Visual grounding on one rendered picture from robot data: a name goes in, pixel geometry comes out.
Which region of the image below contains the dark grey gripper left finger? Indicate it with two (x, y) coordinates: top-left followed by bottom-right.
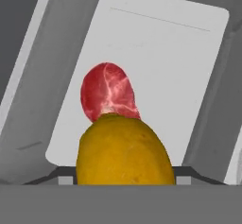
(24, 166), (78, 186)

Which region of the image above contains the yellow lemon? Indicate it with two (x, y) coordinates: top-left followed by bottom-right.
(76, 112), (176, 186)

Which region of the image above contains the red marbled steak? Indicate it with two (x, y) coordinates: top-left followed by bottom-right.
(79, 61), (142, 124)

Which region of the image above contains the grey tupperware container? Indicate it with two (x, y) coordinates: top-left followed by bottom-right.
(0, 0), (242, 186)

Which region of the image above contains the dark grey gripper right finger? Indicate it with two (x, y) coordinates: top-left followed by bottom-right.
(172, 165), (227, 186)

